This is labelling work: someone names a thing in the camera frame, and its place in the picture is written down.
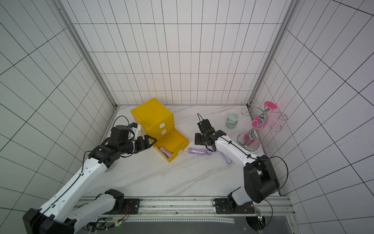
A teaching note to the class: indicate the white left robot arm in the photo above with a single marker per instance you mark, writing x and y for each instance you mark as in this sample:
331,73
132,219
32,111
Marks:
58,216

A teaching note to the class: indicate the pale green jar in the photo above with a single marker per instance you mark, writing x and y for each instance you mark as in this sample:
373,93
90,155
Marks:
232,121

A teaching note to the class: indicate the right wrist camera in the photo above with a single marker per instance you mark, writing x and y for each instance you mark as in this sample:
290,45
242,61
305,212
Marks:
205,127

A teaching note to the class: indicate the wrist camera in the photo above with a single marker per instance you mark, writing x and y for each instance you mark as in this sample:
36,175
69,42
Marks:
205,127
135,126

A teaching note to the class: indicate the yellow plastic drawer cabinet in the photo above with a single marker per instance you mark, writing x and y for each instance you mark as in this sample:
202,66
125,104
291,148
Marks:
157,121

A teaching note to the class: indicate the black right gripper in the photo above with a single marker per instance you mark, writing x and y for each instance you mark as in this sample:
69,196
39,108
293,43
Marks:
201,139

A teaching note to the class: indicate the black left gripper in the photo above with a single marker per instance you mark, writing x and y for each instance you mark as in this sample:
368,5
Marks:
143,146

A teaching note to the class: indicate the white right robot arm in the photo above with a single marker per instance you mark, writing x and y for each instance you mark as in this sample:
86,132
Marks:
259,177

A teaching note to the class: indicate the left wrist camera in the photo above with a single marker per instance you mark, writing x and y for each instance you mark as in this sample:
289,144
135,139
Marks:
135,126

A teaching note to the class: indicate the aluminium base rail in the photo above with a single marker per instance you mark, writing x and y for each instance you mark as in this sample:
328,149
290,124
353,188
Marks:
218,209

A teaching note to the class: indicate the pink metal cup rack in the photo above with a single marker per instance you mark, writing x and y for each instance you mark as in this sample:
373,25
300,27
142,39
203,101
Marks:
268,114

